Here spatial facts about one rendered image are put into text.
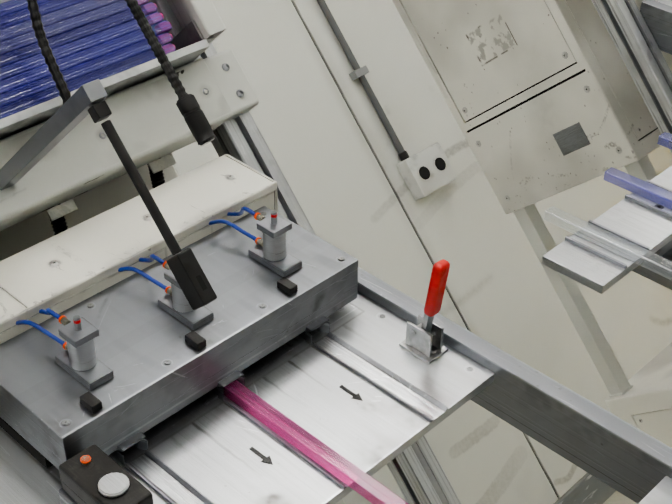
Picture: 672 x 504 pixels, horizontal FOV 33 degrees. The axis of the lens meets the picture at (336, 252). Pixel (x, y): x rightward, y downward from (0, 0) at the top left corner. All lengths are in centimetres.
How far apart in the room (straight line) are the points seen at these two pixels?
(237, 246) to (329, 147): 205
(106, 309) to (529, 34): 105
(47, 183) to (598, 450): 56
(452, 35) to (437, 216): 136
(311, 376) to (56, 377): 23
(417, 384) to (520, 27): 97
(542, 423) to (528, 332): 237
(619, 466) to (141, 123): 56
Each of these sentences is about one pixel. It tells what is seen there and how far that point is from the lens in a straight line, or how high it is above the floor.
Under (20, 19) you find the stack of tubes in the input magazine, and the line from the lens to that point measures 113.
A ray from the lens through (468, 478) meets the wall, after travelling 320.
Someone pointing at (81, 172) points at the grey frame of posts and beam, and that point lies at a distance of 112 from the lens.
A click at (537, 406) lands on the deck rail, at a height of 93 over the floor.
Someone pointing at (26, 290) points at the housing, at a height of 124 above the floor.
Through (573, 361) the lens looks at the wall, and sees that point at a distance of 353.
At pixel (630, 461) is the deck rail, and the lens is 102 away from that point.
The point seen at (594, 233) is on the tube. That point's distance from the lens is 115.
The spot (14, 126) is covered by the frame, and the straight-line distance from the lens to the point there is 109.
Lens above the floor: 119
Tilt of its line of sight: 3 degrees down
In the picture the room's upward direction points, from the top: 28 degrees counter-clockwise
